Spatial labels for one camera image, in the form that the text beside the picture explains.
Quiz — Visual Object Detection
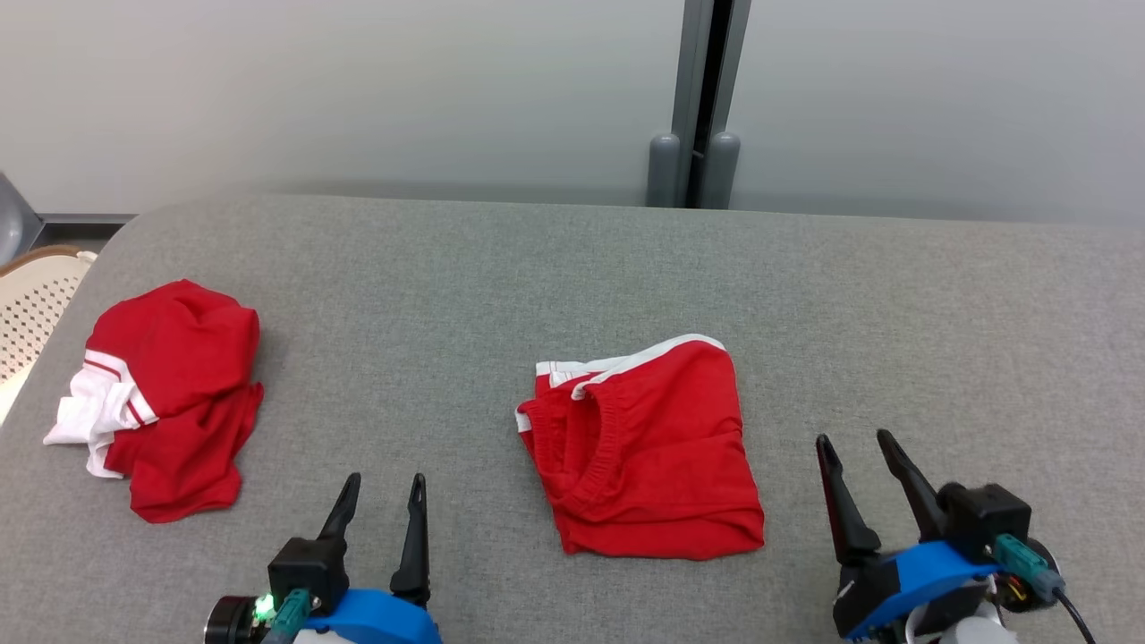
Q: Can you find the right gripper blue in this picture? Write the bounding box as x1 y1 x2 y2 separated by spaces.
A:
817 430 1001 641

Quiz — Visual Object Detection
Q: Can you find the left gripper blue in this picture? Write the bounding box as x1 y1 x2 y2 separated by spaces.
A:
304 474 442 644

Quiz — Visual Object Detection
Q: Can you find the red shorts white trim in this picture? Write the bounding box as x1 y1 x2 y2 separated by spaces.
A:
515 334 767 563

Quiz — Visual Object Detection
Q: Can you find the red basketball jersey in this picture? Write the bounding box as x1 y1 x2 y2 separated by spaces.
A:
43 279 266 525

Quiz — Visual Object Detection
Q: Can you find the grey fabric table cover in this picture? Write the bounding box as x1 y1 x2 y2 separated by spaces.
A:
0 192 1145 644

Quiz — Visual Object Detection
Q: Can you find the grey cylinder door stop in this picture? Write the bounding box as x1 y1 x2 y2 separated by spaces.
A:
647 132 683 208

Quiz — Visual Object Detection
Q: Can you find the cream perforated laundry basket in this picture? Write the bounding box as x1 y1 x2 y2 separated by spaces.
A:
0 244 98 423

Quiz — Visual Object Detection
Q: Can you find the thin black cable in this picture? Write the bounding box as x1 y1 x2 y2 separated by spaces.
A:
1054 590 1098 644

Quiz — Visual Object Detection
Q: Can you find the grey metal door frame post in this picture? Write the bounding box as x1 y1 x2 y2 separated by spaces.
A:
671 0 752 209

